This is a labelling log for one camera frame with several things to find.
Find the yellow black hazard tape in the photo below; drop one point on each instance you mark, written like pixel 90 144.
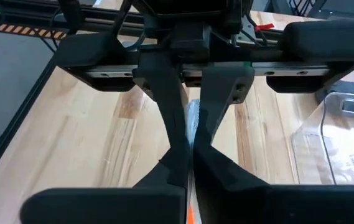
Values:
pixel 18 30

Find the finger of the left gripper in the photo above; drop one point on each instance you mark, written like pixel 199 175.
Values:
pixel 164 87
pixel 223 87

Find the clear plastic zip bag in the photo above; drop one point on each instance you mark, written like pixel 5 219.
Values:
pixel 193 119

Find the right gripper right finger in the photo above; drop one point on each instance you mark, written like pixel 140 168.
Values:
pixel 273 205

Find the clear plastic bin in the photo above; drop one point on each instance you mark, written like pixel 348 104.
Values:
pixel 351 149

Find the black aluminium table frame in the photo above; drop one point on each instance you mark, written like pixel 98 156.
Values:
pixel 24 14

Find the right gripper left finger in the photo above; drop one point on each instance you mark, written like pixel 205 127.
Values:
pixel 117 205

